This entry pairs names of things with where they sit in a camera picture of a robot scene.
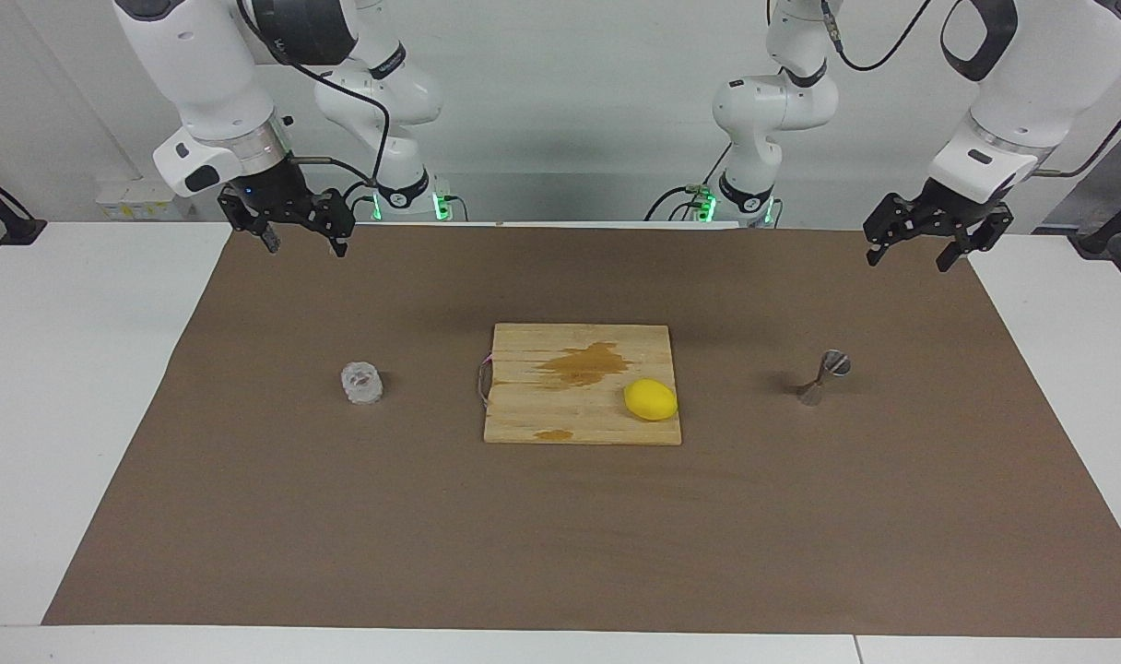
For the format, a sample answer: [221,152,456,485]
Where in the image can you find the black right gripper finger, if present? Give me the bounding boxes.
[218,189,281,252]
[289,189,356,257]

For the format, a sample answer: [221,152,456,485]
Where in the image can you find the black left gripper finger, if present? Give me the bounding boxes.
[863,192,930,268]
[937,207,1015,273]

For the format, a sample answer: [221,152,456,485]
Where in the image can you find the steel double jigger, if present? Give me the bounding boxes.
[797,350,852,407]

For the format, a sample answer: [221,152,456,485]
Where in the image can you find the black clamp stand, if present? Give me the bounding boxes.
[0,166,47,246]
[1075,184,1121,257]

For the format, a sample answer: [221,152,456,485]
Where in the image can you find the wooden cutting board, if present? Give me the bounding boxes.
[476,323,683,446]

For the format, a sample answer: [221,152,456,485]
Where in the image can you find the brown table mat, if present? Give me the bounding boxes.
[42,224,1121,637]

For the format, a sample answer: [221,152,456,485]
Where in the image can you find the yellow lemon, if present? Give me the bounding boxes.
[623,378,679,422]

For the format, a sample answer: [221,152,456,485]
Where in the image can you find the black right base cable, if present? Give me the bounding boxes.
[339,180,382,222]

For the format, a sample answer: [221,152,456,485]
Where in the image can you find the black base cable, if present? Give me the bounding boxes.
[339,180,382,222]
[643,143,737,222]

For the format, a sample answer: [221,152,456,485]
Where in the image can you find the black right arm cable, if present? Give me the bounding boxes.
[236,0,392,185]

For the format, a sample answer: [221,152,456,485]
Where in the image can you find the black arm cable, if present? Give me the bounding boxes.
[236,0,392,185]
[820,0,1121,178]

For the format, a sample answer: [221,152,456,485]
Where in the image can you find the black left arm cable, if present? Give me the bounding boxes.
[820,0,1121,178]

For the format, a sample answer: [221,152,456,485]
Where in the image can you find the white wall socket box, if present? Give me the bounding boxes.
[97,178,193,222]

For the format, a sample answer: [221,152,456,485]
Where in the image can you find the black left base cable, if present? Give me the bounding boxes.
[643,143,737,222]

